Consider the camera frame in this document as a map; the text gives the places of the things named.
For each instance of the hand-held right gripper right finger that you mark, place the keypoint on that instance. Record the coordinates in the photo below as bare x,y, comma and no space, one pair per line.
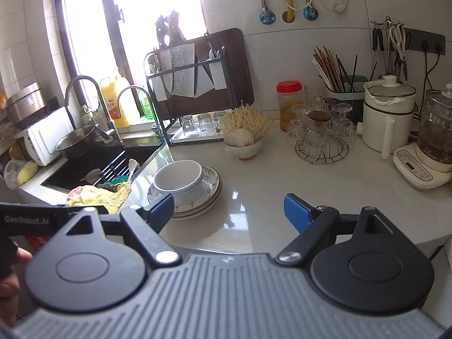
296,212

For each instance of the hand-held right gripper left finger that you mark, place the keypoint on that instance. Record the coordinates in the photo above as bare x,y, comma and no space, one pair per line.
161,212

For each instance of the white leaf-pattern plate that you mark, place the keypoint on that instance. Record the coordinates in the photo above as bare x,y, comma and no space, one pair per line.
216,194
201,215

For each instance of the colourful floral plate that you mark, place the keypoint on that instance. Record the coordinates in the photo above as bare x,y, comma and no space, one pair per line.
210,176

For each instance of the person's left hand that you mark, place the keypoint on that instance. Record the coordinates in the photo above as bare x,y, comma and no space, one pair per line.
22,256

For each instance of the yellow food in plastic bag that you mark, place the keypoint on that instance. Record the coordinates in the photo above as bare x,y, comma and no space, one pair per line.
26,171

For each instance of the teal plastic scrubber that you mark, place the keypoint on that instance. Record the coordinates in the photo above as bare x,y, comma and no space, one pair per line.
118,180

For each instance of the pink cloth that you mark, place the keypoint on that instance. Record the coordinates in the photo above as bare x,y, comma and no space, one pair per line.
76,192

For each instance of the white ceramic spoon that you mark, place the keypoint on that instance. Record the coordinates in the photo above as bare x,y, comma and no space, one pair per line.
132,164

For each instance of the yellow cloth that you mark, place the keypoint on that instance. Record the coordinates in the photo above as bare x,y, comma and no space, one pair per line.
102,197

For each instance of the dark scrubbing pad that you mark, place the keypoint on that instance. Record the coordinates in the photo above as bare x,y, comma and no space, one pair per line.
106,185

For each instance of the black sink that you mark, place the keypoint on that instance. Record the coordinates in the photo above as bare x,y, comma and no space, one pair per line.
70,173

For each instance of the black sink drying rack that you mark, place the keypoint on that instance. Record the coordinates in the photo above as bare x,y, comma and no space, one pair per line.
113,166

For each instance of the white tray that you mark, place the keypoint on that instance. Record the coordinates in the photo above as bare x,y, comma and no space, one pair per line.
183,138

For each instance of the white garlic bowl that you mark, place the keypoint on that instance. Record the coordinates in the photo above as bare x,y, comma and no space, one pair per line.
243,152

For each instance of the white microwave oven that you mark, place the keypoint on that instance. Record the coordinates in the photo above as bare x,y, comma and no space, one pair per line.
46,134

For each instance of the metal pot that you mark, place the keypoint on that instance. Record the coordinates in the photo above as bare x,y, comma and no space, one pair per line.
76,144

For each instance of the tall metal faucet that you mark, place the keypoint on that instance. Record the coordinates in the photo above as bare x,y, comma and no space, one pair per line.
114,136

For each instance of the small metal faucet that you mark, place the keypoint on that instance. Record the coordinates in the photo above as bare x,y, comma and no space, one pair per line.
156,122

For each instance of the clear drinking glass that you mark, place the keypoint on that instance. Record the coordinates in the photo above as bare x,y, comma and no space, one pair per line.
219,120
188,125
204,123

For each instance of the garlic bulb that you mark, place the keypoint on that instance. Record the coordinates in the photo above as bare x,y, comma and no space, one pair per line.
240,137

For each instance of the cluster of clear glass cups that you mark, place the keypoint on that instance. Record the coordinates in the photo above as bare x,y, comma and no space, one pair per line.
339,123

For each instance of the amber glass cup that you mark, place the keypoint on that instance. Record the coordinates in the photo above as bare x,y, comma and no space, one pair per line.
319,115

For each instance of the bundle of dried noodles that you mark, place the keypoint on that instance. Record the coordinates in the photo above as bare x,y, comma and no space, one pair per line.
247,122

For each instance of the green liquid bottle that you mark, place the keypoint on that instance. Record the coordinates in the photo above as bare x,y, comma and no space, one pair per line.
146,107

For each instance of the red-lid plastic jar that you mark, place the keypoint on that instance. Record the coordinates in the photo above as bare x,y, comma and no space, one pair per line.
289,106

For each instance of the silver rice cooker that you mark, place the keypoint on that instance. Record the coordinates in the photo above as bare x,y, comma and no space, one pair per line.
24,106

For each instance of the purple glass cup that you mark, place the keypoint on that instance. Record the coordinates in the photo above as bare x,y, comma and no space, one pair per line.
331,102

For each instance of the orange liquid bottle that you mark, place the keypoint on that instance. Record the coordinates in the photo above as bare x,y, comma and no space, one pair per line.
114,106

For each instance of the tall clear glass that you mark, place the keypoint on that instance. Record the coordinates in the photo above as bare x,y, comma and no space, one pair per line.
314,95

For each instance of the white electric pot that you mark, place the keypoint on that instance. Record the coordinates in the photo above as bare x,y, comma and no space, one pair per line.
381,123

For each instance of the pale green chopstick holder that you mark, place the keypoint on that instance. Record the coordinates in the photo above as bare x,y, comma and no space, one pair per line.
358,93

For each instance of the plain steel kitchen knife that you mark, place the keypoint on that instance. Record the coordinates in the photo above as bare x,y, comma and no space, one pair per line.
203,81

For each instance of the hammered steel cleaver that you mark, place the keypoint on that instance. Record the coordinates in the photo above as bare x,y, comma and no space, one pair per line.
182,70

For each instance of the bundle of wooden chopsticks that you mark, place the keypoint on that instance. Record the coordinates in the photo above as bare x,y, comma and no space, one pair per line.
328,70

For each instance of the black dish rack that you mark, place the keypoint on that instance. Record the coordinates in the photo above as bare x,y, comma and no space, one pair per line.
219,74

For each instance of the bundle of black chopsticks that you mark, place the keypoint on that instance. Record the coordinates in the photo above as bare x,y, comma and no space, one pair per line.
354,74

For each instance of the glass kettle with cream base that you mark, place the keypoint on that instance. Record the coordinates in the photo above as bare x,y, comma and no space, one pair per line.
434,137

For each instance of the hanging kitchen utensils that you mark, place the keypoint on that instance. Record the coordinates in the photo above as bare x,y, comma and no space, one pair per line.
399,42

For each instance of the black wall socket strip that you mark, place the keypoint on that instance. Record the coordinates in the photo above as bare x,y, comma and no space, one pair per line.
429,40

